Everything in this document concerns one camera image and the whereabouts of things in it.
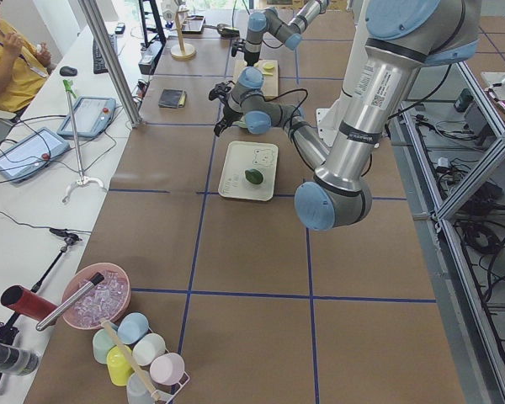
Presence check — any grey folded cloth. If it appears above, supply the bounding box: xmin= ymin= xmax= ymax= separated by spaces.
xmin=157 ymin=88 xmax=185 ymax=109

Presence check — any black keyboard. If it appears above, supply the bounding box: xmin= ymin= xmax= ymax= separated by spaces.
xmin=92 ymin=34 xmax=118 ymax=74

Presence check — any pink bowl with ice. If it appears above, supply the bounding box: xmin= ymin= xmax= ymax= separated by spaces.
xmin=62 ymin=263 xmax=131 ymax=330

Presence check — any black computer mouse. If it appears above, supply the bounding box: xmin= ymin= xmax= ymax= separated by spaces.
xmin=59 ymin=66 xmax=78 ymax=77

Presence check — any steel tube in bowl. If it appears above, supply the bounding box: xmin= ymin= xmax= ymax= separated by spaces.
xmin=35 ymin=272 xmax=104 ymax=332

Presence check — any pink cup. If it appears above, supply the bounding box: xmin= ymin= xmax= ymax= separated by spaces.
xmin=149 ymin=353 xmax=185 ymax=385

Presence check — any teach pendant far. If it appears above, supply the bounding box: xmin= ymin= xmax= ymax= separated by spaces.
xmin=72 ymin=96 xmax=117 ymax=139

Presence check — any yellow cup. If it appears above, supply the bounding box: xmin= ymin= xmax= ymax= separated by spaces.
xmin=106 ymin=346 xmax=134 ymax=386

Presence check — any green avocado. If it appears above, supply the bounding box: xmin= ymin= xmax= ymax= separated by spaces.
xmin=244 ymin=168 xmax=264 ymax=185

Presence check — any cream bear tray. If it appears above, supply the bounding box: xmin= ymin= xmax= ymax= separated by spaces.
xmin=218 ymin=141 xmax=279 ymax=202

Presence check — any aluminium frame post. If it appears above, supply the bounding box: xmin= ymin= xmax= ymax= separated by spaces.
xmin=78 ymin=0 xmax=143 ymax=128

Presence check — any teach pendant near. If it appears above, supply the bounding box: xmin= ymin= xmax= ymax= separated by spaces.
xmin=0 ymin=127 xmax=71 ymax=183

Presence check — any black glass tray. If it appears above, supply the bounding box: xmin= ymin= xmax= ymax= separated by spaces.
xmin=181 ymin=15 xmax=205 ymax=35

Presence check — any person in yellow shirt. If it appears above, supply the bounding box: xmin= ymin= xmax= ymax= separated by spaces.
xmin=0 ymin=3 xmax=53 ymax=115

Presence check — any metal scoop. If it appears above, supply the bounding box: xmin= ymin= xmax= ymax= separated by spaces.
xmin=203 ymin=24 xmax=240 ymax=39

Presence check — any bamboo cutting board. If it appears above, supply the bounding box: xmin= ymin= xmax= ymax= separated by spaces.
xmin=233 ymin=59 xmax=279 ymax=99

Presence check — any wooden mug tree stand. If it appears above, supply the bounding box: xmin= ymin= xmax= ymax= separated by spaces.
xmin=168 ymin=1 xmax=196 ymax=61

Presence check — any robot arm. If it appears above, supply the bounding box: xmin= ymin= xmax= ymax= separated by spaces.
xmin=231 ymin=0 xmax=329 ymax=66
xmin=209 ymin=1 xmax=481 ymax=231

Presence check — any blue cup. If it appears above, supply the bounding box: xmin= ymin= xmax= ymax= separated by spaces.
xmin=117 ymin=312 xmax=149 ymax=344

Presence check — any green cup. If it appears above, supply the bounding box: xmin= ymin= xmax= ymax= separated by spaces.
xmin=92 ymin=328 xmax=115 ymax=364

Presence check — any teach pendant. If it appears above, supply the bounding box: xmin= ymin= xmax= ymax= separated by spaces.
xmin=0 ymin=127 xmax=71 ymax=183
xmin=72 ymin=96 xmax=117 ymax=139

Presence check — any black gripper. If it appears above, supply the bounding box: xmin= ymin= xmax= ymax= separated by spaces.
xmin=231 ymin=39 xmax=261 ymax=66
xmin=208 ymin=82 xmax=242 ymax=137

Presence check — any light green bowl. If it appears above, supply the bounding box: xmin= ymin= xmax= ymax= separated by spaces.
xmin=235 ymin=120 xmax=248 ymax=130

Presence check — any red bottle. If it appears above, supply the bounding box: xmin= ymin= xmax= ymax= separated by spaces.
xmin=0 ymin=285 xmax=57 ymax=321

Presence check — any white cup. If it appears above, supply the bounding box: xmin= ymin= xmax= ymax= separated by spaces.
xmin=132 ymin=332 xmax=166 ymax=366

